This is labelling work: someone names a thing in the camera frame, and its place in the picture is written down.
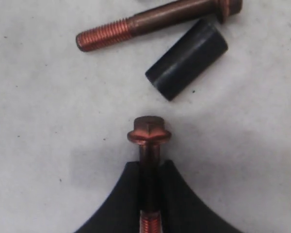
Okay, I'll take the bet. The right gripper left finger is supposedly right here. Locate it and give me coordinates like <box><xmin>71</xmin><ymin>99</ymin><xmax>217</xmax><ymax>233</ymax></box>
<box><xmin>74</xmin><ymin>160</ymin><xmax>142</xmax><ymax>233</ymax></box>

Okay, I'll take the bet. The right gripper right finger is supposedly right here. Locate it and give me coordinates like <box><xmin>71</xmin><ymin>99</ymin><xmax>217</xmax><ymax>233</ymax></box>
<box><xmin>159</xmin><ymin>159</ymin><xmax>230</xmax><ymax>233</ymax></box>

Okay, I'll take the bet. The black cylindrical sleeve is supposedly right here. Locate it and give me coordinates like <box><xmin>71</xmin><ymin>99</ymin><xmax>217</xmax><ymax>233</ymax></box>
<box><xmin>145</xmin><ymin>18</ymin><xmax>229</xmax><ymax>103</ymax></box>

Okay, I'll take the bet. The copper flange bolt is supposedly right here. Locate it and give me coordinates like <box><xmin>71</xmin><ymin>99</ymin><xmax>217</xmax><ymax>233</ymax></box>
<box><xmin>127</xmin><ymin>116</ymin><xmax>172</xmax><ymax>233</ymax></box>
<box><xmin>75</xmin><ymin>0</ymin><xmax>243</xmax><ymax>52</ymax></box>

